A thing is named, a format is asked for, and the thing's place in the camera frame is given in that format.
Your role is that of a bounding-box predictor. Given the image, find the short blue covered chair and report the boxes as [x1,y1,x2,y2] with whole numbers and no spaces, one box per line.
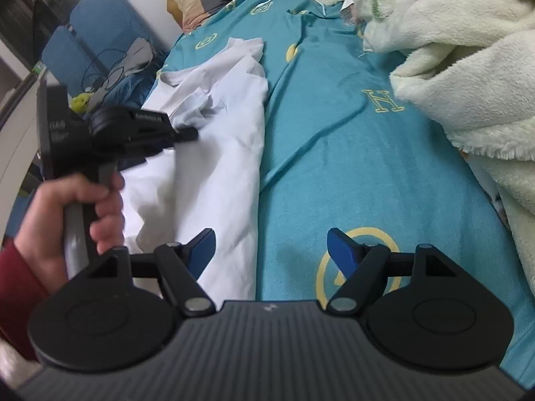
[39,25,90,97]

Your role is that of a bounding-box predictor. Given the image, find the tall blue covered chair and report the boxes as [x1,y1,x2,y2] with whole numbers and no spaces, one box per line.
[69,0,172,107]

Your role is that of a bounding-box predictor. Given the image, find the teal printed bed sheet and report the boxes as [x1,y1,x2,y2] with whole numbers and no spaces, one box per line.
[156,0,535,389]

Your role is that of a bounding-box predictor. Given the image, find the yellow-green plush toy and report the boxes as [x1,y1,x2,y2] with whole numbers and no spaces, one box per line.
[71,93,93,113]

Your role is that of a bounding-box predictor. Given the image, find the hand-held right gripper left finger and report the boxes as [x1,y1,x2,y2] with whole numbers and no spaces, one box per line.
[86,228,217,317]

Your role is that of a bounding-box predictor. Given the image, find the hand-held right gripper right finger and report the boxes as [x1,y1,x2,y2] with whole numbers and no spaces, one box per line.
[326,228,460,314]

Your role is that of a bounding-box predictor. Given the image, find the pale green plush blanket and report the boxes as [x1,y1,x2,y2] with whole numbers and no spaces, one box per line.
[313,0,535,297]

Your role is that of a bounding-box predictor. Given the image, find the dark grilled window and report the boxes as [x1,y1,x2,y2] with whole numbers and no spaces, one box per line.
[0,0,80,72]

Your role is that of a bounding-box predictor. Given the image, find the white shirt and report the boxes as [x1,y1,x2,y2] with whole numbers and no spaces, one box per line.
[119,37,269,301]

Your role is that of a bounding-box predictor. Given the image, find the person's left hand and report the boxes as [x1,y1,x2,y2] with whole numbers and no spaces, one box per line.
[14,173,126,291]

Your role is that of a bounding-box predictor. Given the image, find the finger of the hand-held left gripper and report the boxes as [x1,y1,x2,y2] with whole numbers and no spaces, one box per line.
[132,110,200,142]
[125,135,178,164]

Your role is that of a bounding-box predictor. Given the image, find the grey cloth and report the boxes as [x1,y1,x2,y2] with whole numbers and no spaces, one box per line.
[88,37,156,107]

